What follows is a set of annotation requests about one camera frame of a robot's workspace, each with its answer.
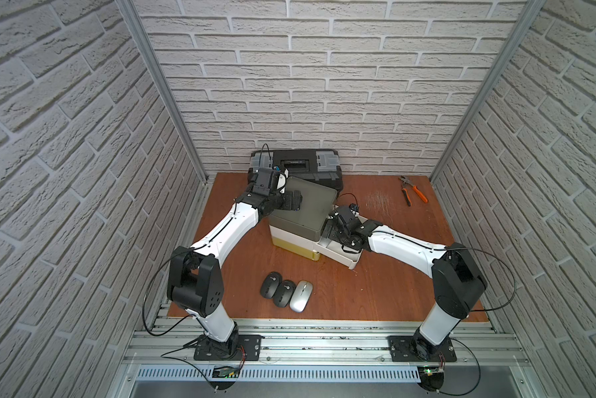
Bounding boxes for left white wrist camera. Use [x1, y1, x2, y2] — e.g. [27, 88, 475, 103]
[272, 170, 289, 193]

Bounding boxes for silver computer mouse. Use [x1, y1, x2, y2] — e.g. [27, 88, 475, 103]
[290, 280, 314, 313]

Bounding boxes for aluminium front rail frame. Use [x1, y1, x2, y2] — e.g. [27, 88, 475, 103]
[107, 312, 545, 397]

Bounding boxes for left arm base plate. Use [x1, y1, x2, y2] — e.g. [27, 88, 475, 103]
[193, 334, 263, 362]

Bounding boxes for black computer mouse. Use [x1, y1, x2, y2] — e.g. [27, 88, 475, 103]
[272, 280, 296, 308]
[260, 271, 283, 299]

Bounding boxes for black plastic toolbox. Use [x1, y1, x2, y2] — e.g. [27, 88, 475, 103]
[247, 149, 344, 192]

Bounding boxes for orange handled pliers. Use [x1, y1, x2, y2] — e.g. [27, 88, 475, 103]
[399, 176, 429, 207]

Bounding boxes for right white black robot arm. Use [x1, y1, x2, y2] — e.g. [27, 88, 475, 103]
[328, 206, 488, 358]

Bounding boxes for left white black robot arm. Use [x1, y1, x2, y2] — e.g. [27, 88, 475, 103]
[167, 167, 302, 347]

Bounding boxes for grey three-drawer storage box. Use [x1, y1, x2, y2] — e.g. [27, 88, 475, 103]
[268, 177, 361, 270]

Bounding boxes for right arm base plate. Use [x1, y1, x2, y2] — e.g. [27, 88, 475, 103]
[387, 335, 457, 363]

